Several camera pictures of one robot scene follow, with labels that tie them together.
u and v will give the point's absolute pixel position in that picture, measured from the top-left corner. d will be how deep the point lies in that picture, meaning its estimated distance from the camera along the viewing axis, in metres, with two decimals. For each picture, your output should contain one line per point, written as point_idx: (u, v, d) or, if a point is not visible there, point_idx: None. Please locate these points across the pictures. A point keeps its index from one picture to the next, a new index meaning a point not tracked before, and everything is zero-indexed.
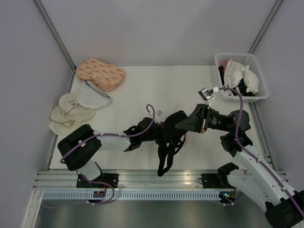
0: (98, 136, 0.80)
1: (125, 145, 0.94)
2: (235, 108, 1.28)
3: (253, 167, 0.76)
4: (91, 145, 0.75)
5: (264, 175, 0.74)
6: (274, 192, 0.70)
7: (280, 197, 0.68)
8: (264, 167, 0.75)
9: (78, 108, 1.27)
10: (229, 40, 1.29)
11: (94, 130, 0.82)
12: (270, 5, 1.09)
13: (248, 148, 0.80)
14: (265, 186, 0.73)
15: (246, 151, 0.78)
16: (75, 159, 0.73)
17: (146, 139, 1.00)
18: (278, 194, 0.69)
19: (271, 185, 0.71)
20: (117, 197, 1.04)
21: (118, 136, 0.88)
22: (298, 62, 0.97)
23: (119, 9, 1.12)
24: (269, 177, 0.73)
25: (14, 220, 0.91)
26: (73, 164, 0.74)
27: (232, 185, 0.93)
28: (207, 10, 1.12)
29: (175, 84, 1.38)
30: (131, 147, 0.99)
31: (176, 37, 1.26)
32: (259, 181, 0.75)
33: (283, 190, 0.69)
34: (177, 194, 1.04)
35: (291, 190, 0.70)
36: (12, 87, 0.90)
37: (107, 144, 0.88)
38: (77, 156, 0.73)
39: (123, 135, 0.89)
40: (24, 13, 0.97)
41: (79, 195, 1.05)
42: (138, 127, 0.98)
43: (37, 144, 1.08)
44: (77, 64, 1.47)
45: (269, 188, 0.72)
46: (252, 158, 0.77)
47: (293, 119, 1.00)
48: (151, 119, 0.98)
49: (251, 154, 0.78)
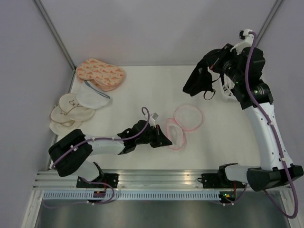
0: (89, 140, 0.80)
1: (120, 148, 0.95)
2: (235, 108, 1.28)
3: (261, 128, 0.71)
4: (82, 151, 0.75)
5: (269, 139, 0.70)
6: (271, 159, 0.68)
7: (274, 166, 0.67)
8: (273, 132, 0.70)
9: (78, 108, 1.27)
10: (229, 40, 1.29)
11: (85, 135, 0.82)
12: (270, 5, 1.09)
13: (263, 105, 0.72)
14: (264, 150, 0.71)
15: (261, 109, 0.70)
16: (66, 165, 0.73)
17: (140, 142, 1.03)
18: (274, 161, 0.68)
19: (271, 152, 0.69)
20: (117, 197, 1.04)
21: (111, 140, 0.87)
22: (298, 62, 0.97)
23: (120, 9, 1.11)
24: (273, 143, 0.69)
25: (14, 220, 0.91)
26: (65, 169, 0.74)
27: (229, 177, 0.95)
28: (207, 10, 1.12)
29: (175, 84, 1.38)
30: (125, 150, 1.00)
31: (177, 36, 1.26)
32: (261, 144, 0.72)
33: (280, 160, 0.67)
34: (177, 194, 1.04)
35: (289, 163, 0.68)
36: (12, 87, 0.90)
37: (99, 148, 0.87)
38: (68, 161, 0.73)
39: (116, 139, 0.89)
40: (24, 14, 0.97)
41: (79, 195, 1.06)
42: (133, 130, 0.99)
43: (37, 144, 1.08)
44: (77, 64, 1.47)
45: (267, 153, 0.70)
46: (264, 118, 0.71)
47: (293, 119, 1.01)
48: (146, 122, 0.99)
49: (266, 115, 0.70)
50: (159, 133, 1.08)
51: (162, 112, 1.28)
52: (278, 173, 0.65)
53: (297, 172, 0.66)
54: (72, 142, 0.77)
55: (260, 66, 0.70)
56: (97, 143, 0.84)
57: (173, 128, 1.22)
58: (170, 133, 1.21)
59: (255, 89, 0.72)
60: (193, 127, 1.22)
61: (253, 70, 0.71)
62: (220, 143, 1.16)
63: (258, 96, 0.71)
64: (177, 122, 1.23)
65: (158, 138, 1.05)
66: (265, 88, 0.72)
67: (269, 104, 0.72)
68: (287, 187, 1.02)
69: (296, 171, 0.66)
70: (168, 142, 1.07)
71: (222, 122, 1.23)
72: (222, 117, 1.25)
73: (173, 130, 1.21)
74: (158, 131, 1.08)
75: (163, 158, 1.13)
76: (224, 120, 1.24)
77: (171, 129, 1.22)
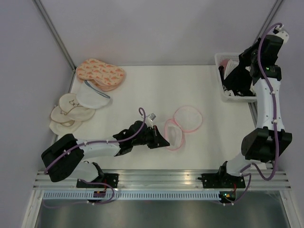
0: (80, 145, 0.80)
1: (115, 150, 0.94)
2: (235, 109, 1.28)
3: (263, 96, 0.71)
4: (74, 156, 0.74)
5: (267, 103, 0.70)
6: (264, 120, 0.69)
7: (265, 126, 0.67)
8: (273, 99, 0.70)
9: (78, 108, 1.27)
10: (229, 40, 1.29)
11: (77, 139, 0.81)
12: (271, 5, 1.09)
13: (272, 81, 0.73)
14: (260, 115, 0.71)
15: (267, 79, 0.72)
16: (58, 170, 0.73)
17: (137, 144, 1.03)
18: (266, 121, 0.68)
19: (265, 115, 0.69)
20: (117, 197, 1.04)
21: (105, 142, 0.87)
22: (298, 62, 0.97)
23: (120, 8, 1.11)
24: (270, 108, 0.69)
25: (14, 220, 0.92)
26: (57, 175, 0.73)
27: (229, 172, 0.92)
28: (207, 9, 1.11)
29: (175, 84, 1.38)
30: (121, 151, 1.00)
31: (177, 36, 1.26)
32: (259, 110, 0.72)
33: (272, 122, 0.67)
34: (177, 194, 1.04)
35: (280, 127, 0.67)
36: (12, 87, 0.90)
37: (93, 152, 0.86)
38: (60, 166, 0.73)
39: (110, 141, 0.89)
40: (24, 14, 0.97)
41: (79, 195, 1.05)
42: (129, 130, 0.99)
43: (37, 144, 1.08)
44: (77, 64, 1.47)
45: (261, 116, 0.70)
46: (268, 89, 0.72)
47: (293, 119, 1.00)
48: (142, 122, 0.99)
49: (270, 84, 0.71)
50: (156, 134, 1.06)
51: (162, 112, 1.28)
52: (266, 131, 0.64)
53: (285, 138, 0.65)
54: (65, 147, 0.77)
55: (275, 49, 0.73)
56: (90, 147, 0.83)
57: (172, 128, 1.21)
58: (169, 134, 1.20)
59: (267, 66, 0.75)
60: (193, 128, 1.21)
61: (269, 51, 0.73)
62: (220, 143, 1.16)
63: (269, 73, 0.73)
64: (177, 123, 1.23)
65: (155, 139, 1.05)
66: (277, 69, 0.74)
67: (277, 81, 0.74)
68: (287, 187, 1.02)
69: (285, 136, 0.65)
70: (165, 143, 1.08)
71: (222, 122, 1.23)
72: (222, 117, 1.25)
73: (172, 131, 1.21)
74: (156, 132, 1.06)
75: (163, 157, 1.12)
76: (224, 121, 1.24)
77: (170, 130, 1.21)
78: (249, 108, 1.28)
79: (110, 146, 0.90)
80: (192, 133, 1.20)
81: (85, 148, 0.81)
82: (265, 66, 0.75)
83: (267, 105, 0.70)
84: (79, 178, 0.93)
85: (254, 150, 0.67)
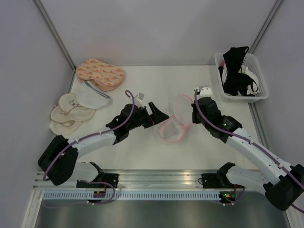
0: (73, 143, 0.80)
1: (111, 139, 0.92)
2: (235, 108, 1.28)
3: (248, 150, 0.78)
4: (69, 156, 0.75)
5: (260, 156, 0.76)
6: (272, 171, 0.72)
7: (278, 175, 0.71)
8: (259, 148, 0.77)
9: (79, 108, 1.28)
10: (229, 40, 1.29)
11: (69, 138, 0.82)
12: (271, 5, 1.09)
13: (238, 132, 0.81)
14: (262, 166, 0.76)
15: (234, 134, 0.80)
16: (58, 173, 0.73)
17: (132, 128, 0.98)
18: (275, 172, 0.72)
19: (268, 165, 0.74)
20: (117, 197, 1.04)
21: (99, 133, 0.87)
22: (298, 62, 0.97)
23: (120, 8, 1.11)
24: (264, 157, 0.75)
25: (13, 221, 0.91)
26: (57, 178, 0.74)
27: (232, 181, 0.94)
28: (207, 10, 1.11)
29: (175, 84, 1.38)
30: (119, 137, 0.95)
31: (177, 36, 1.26)
32: (256, 161, 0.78)
33: (280, 168, 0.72)
34: (177, 194, 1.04)
35: (288, 166, 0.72)
36: (12, 87, 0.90)
37: (90, 147, 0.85)
38: (58, 169, 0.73)
39: (104, 131, 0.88)
40: (24, 14, 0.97)
41: (79, 195, 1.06)
42: (121, 116, 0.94)
43: (37, 145, 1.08)
44: (77, 64, 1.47)
45: (266, 168, 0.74)
46: (245, 140, 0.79)
47: (293, 119, 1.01)
48: (130, 105, 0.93)
49: (242, 137, 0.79)
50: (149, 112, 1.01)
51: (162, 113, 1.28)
52: (289, 185, 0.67)
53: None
54: (59, 148, 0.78)
55: (213, 107, 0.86)
56: (83, 142, 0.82)
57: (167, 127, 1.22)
58: (165, 130, 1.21)
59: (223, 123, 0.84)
60: None
61: (210, 111, 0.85)
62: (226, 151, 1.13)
63: (228, 128, 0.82)
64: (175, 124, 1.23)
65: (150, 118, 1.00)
66: (229, 118, 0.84)
67: (241, 128, 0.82)
68: None
69: (301, 171, 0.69)
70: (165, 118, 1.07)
71: None
72: None
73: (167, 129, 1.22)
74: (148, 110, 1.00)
75: (162, 156, 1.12)
76: None
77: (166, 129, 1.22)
78: (249, 107, 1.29)
79: (104, 136, 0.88)
80: (191, 134, 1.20)
81: (79, 145, 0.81)
82: (221, 123, 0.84)
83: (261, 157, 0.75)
84: (80, 178, 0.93)
85: (285, 205, 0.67)
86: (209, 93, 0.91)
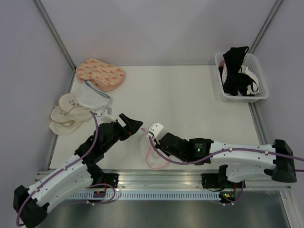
0: (33, 194, 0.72)
1: (83, 169, 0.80)
2: (235, 108, 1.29)
3: (232, 156, 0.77)
4: (28, 208, 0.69)
5: (246, 155, 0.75)
6: (265, 161, 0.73)
7: (272, 161, 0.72)
8: (240, 149, 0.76)
9: (78, 109, 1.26)
10: (229, 40, 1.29)
11: (29, 188, 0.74)
12: (271, 5, 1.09)
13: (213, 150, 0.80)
14: (254, 163, 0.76)
15: (214, 154, 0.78)
16: (28, 223, 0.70)
17: (108, 147, 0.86)
18: (268, 160, 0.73)
19: (258, 158, 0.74)
20: (118, 197, 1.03)
21: (63, 170, 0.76)
22: (297, 62, 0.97)
23: (120, 8, 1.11)
24: (250, 153, 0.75)
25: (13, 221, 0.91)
26: (32, 224, 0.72)
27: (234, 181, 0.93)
28: (207, 10, 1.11)
29: (175, 84, 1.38)
30: (93, 161, 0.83)
31: (177, 37, 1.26)
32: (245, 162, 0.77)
33: (267, 154, 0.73)
34: (178, 194, 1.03)
35: (270, 147, 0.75)
36: (12, 87, 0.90)
37: (58, 186, 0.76)
38: (26, 220, 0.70)
39: (69, 165, 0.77)
40: (24, 14, 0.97)
41: (78, 195, 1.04)
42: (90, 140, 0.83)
43: (37, 145, 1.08)
44: (77, 64, 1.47)
45: (258, 162, 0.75)
46: (225, 151, 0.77)
47: (293, 119, 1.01)
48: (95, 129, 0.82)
49: (217, 152, 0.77)
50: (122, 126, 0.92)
51: (161, 113, 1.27)
52: (283, 163, 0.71)
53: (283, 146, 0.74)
54: (22, 200, 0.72)
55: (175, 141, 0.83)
56: (44, 188, 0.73)
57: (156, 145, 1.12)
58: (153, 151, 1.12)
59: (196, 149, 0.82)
60: (197, 119, 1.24)
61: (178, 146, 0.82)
62: None
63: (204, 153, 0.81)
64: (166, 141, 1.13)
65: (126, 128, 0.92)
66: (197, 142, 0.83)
67: (213, 142, 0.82)
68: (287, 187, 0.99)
69: (281, 143, 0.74)
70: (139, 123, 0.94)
71: (222, 122, 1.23)
72: (222, 117, 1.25)
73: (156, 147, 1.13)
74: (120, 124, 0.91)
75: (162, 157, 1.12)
76: (224, 120, 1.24)
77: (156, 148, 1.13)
78: (249, 107, 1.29)
79: (71, 170, 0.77)
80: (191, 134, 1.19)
81: (39, 193, 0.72)
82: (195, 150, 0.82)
83: (248, 156, 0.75)
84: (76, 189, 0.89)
85: (293, 178, 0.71)
86: (160, 128, 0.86)
